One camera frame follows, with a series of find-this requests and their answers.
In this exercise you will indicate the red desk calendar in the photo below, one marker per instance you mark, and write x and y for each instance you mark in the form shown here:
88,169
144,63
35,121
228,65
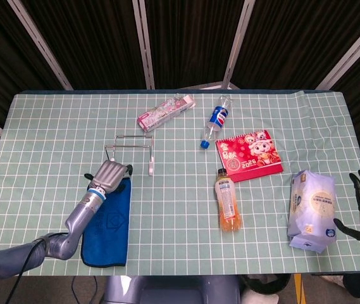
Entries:
249,155

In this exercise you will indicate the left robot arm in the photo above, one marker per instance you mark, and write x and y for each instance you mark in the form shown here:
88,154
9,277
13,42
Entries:
72,228

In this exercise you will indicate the dark blue cloth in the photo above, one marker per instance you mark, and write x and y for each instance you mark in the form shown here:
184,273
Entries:
116,228

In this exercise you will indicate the green checked tablecloth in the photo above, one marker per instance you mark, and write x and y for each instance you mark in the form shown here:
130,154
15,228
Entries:
56,126

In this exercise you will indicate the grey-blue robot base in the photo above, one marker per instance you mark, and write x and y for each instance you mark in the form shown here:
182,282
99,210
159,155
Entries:
173,289

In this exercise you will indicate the black round bin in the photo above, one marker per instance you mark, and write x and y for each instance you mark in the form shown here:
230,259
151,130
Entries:
263,282

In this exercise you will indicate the clear Pepsi bottle blue cap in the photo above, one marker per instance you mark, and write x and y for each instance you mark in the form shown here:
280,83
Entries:
217,118

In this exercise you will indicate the pale blue tissue pack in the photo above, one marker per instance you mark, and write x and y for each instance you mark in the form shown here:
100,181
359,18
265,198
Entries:
309,206

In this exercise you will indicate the pink toothpaste box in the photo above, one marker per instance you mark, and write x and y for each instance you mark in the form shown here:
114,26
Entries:
164,113

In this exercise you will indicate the white partition frame post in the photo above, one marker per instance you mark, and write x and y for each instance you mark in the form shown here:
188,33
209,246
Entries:
238,44
145,47
350,50
40,44

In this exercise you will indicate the yellow post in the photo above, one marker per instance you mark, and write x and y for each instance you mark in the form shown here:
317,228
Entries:
298,288

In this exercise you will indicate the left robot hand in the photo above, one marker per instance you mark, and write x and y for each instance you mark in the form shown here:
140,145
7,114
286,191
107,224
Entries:
108,175

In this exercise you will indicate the orange juice bottle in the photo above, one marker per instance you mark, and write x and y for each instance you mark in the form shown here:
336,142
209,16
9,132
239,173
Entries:
227,202

